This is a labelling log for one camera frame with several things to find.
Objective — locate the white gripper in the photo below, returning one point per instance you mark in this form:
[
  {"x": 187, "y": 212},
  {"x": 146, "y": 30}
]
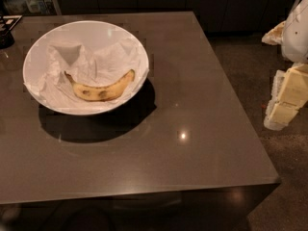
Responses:
[{"x": 296, "y": 33}]

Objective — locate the yellow spotted banana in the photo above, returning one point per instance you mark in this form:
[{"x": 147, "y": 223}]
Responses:
[{"x": 105, "y": 93}]

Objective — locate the white bowl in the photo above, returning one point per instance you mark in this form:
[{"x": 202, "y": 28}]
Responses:
[{"x": 93, "y": 33}]

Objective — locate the white paper napkin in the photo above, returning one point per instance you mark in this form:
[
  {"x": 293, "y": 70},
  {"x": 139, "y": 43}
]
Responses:
[{"x": 51, "y": 69}]

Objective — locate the shelf with bottles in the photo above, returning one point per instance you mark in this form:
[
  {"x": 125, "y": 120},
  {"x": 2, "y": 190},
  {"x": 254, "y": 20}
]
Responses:
[{"x": 30, "y": 7}]

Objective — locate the black object at table corner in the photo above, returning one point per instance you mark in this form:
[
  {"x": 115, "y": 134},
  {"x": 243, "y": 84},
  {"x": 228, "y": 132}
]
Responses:
[{"x": 7, "y": 22}]

